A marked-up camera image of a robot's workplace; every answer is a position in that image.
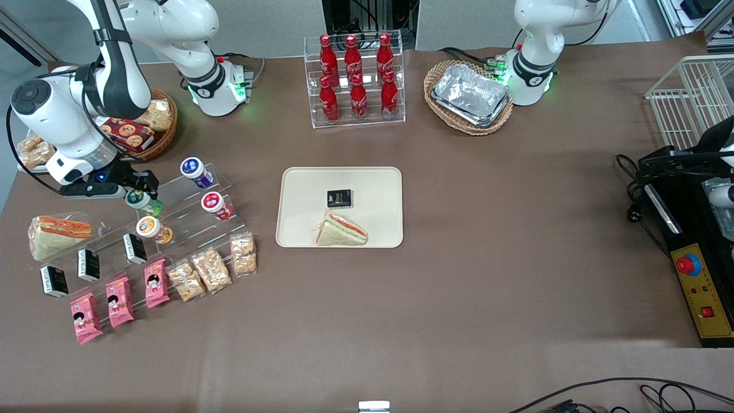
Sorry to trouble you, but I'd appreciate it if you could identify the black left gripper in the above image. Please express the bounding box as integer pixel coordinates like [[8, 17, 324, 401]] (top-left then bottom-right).
[[639, 146, 724, 177]]

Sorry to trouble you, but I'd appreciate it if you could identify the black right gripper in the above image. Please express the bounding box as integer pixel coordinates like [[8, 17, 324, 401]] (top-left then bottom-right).
[[60, 166, 159, 202]]

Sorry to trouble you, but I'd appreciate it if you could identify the green gum bottle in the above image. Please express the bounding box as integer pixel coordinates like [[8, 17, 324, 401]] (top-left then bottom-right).
[[127, 190, 167, 217]]

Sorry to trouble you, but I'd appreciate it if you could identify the orange gum bottle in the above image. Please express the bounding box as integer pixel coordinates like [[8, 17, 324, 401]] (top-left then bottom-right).
[[136, 216, 173, 244]]

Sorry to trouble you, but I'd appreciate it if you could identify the blue gum bottle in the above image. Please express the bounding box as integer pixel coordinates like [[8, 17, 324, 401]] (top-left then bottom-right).
[[180, 157, 214, 189]]

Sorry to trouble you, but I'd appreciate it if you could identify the red gum bottle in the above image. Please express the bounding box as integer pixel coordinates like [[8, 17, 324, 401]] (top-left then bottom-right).
[[201, 192, 235, 222]]

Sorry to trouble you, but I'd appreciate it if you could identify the beige plastic tray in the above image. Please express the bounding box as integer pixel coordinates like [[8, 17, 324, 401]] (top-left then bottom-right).
[[276, 167, 404, 248]]

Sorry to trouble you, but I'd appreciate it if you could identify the dark brown round wicker basket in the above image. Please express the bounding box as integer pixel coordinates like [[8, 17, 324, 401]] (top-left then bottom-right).
[[109, 89, 178, 162]]

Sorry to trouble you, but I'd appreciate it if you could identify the red cookie box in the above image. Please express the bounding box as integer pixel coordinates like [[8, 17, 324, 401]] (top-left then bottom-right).
[[95, 116, 155, 151]]

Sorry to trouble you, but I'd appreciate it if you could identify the clear acrylic stepped display stand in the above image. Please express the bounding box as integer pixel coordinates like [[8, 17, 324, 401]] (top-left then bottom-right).
[[34, 163, 253, 299]]

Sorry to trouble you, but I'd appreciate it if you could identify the black white-print small box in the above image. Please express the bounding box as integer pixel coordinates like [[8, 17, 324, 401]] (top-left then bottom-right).
[[40, 266, 69, 299], [123, 233, 148, 265], [77, 248, 100, 282]]

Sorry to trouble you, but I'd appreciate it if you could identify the wrapped triangular sandwich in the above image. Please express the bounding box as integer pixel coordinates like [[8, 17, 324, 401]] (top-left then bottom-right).
[[315, 211, 368, 246], [29, 215, 92, 262]]

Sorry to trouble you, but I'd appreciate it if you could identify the pink snack packet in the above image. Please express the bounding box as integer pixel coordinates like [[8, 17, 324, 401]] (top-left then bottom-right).
[[70, 293, 104, 345], [106, 276, 134, 328], [144, 259, 170, 309]]

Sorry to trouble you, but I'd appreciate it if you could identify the white rectangular bin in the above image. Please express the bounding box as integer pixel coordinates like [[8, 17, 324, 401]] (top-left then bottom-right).
[[16, 135, 58, 174]]

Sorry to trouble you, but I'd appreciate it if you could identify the black control box yellow panel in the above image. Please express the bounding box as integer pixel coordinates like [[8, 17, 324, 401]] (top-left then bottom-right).
[[637, 146, 734, 348]]

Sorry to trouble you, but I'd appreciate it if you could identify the red cola bottle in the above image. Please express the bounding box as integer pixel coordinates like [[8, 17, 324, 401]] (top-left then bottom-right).
[[381, 71, 399, 119], [376, 33, 395, 81], [319, 76, 341, 123], [350, 75, 369, 122], [344, 35, 363, 84], [319, 34, 340, 87]]

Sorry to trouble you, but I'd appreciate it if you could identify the silver foil container stack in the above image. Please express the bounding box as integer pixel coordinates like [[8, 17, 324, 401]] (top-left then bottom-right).
[[431, 63, 511, 128]]

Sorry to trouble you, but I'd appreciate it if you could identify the clear acrylic bottle rack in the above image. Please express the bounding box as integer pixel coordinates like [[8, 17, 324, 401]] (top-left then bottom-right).
[[304, 30, 406, 129]]

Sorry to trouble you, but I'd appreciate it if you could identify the light oval wicker basket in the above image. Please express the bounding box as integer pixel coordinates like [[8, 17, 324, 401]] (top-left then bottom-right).
[[424, 60, 514, 136]]

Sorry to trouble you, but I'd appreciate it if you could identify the black equipment rack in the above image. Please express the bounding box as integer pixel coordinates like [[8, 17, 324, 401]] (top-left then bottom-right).
[[322, 0, 420, 50]]

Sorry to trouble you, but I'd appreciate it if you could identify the white wire rack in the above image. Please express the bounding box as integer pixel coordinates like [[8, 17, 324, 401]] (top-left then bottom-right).
[[645, 54, 734, 151]]

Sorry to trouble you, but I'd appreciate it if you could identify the black power cable with plug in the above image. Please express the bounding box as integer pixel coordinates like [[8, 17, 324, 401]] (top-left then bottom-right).
[[616, 154, 673, 256]]

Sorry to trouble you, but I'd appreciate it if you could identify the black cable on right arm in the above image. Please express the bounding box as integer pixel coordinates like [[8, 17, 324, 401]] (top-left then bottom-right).
[[6, 63, 147, 196]]

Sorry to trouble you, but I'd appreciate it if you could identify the aluminium frame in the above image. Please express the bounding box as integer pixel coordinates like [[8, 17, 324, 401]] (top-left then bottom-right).
[[658, 0, 734, 42]]

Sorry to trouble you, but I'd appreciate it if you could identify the grey base cable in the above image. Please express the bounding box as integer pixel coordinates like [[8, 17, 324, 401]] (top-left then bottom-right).
[[217, 53, 266, 88]]

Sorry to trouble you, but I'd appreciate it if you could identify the black cable bundle green connector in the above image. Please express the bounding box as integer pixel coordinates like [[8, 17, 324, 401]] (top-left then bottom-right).
[[440, 46, 512, 75]]

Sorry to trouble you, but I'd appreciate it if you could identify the long black cable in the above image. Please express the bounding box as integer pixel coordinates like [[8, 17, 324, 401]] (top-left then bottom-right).
[[509, 377, 734, 413]]

